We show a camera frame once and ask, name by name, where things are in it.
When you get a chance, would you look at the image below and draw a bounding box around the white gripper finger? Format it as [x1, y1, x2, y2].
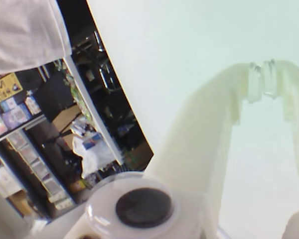
[263, 58, 299, 179]
[64, 61, 263, 239]

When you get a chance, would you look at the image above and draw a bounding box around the brown cardboard box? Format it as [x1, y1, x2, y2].
[52, 106, 84, 134]

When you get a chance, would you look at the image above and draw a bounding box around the white display shelf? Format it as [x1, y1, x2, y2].
[0, 94, 77, 212]

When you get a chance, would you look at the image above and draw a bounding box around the person in white shirt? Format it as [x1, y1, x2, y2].
[0, 0, 73, 75]

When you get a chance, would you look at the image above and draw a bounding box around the plastic googly eye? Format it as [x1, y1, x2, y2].
[86, 173, 180, 237]

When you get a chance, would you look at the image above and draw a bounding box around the white post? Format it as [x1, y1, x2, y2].
[62, 56, 127, 167]

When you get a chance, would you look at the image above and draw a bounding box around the yellow poster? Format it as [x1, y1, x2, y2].
[0, 73, 23, 102]

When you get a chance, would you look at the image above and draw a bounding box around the black chair chrome frame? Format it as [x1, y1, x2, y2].
[72, 29, 130, 100]

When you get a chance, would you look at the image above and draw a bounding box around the white plastic bag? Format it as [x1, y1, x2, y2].
[69, 117, 120, 179]

